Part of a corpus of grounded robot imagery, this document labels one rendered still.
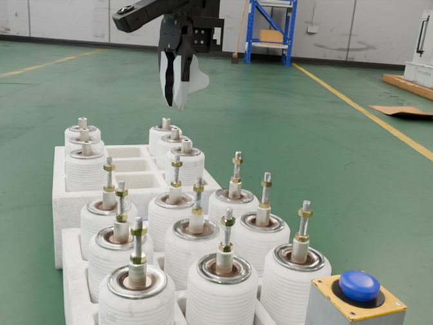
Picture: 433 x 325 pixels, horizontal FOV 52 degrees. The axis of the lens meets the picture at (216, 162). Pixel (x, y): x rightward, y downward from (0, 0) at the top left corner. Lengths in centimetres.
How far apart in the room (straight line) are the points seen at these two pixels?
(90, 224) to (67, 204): 27
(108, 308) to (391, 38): 701
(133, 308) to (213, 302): 11
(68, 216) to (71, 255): 26
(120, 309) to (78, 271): 21
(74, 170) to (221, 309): 56
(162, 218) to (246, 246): 16
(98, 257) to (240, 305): 21
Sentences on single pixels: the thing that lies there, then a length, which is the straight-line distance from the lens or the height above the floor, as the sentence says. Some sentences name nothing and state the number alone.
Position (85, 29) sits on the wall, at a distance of 726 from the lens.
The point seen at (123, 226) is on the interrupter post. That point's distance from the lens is 67.
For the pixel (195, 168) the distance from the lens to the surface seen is 108.
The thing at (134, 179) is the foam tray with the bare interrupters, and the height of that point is 16.
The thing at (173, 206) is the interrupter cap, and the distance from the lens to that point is 79.
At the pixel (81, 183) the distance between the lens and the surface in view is 105.
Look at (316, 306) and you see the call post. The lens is 51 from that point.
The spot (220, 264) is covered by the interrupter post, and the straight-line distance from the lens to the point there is 61.
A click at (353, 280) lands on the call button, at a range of 49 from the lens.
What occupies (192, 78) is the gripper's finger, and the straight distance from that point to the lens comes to 74.
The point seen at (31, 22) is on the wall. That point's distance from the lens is 753.
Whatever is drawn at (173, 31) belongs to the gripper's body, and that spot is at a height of 55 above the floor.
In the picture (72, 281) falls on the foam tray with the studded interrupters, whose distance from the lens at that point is 73.
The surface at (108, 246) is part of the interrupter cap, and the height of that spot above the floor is 25.
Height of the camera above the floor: 57
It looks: 18 degrees down
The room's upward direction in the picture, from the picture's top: 4 degrees clockwise
